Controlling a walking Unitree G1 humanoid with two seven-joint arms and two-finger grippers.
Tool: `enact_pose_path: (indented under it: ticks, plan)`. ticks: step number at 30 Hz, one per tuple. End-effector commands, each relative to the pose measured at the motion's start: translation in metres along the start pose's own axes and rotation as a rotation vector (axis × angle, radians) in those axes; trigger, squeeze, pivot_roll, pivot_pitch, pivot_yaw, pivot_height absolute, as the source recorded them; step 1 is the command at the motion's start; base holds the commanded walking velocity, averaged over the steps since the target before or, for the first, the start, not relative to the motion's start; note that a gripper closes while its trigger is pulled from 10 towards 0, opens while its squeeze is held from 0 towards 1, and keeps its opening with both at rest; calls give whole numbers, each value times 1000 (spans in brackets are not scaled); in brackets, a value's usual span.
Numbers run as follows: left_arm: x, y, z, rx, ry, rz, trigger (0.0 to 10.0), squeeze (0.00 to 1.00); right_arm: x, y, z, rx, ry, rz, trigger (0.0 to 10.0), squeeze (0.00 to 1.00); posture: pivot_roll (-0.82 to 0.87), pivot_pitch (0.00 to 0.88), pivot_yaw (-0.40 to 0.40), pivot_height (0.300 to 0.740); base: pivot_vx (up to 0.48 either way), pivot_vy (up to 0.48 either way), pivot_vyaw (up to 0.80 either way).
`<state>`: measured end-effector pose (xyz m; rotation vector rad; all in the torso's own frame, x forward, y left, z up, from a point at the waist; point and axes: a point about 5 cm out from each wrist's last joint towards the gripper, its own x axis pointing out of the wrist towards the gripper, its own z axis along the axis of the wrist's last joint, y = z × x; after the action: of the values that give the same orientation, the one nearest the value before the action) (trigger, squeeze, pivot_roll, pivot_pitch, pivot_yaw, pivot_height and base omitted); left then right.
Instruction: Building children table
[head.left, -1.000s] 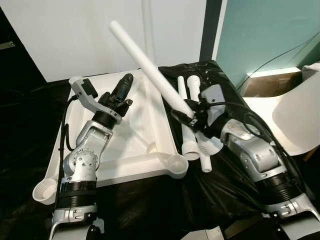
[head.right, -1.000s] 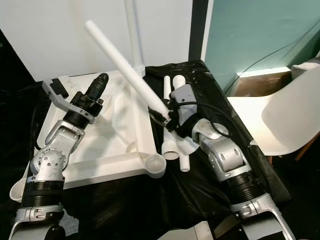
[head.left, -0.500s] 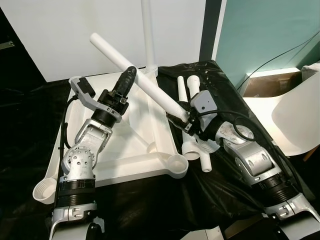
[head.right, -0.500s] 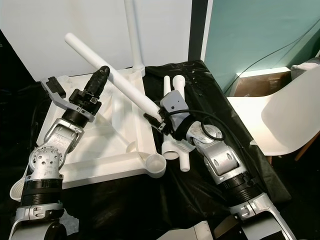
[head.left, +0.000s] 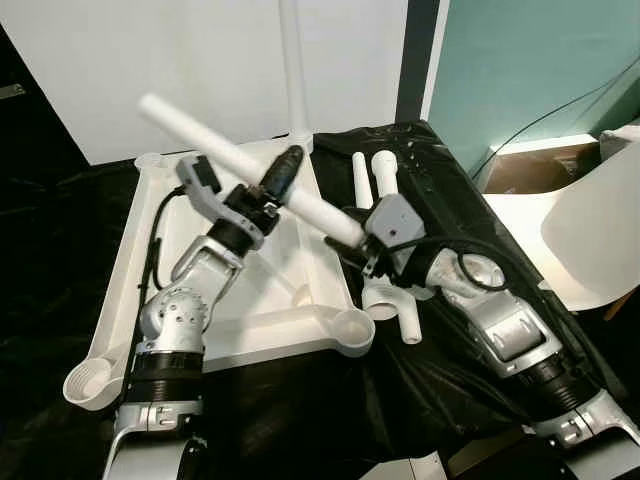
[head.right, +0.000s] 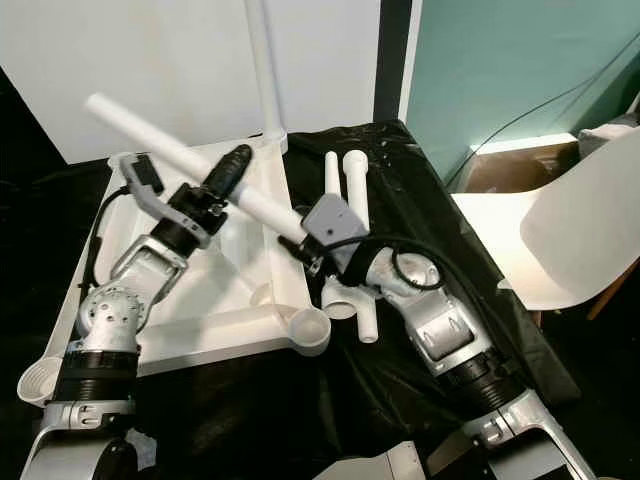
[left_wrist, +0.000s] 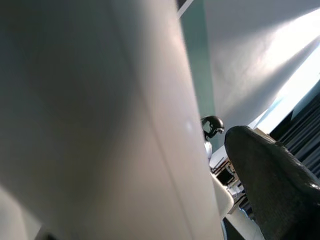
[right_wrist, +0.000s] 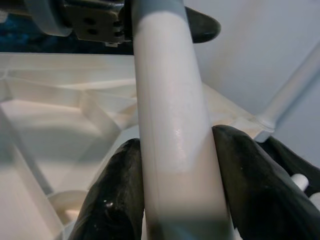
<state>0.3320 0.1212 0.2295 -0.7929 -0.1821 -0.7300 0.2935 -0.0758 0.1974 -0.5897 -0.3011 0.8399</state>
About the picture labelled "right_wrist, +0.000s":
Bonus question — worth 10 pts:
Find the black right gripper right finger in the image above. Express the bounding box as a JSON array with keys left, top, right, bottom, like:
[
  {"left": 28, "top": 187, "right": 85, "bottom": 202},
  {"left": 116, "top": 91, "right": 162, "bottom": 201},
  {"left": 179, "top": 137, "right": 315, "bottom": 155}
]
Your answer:
[{"left": 211, "top": 124, "right": 320, "bottom": 240}]

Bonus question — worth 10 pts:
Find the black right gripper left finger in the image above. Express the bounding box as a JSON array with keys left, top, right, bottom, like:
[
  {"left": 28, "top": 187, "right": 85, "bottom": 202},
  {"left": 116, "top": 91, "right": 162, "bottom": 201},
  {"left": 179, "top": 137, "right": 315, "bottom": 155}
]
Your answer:
[{"left": 67, "top": 137, "right": 146, "bottom": 240}]

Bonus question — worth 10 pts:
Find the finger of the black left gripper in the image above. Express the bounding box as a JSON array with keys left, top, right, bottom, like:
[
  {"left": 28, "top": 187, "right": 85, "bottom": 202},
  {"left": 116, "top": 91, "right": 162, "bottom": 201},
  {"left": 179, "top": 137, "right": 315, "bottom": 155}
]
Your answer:
[{"left": 184, "top": 5, "right": 222, "bottom": 44}]

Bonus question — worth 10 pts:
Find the white plastic table top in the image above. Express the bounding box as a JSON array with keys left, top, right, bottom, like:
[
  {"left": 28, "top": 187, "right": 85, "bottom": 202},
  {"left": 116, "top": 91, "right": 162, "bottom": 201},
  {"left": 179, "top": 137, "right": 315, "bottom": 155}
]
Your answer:
[{"left": 0, "top": 52, "right": 276, "bottom": 240}]

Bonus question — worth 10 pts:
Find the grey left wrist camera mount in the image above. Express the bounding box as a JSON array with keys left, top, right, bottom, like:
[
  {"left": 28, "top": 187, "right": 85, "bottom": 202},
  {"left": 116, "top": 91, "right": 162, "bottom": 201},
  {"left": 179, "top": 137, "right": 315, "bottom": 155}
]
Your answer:
[{"left": 23, "top": 0, "right": 76, "bottom": 37}]

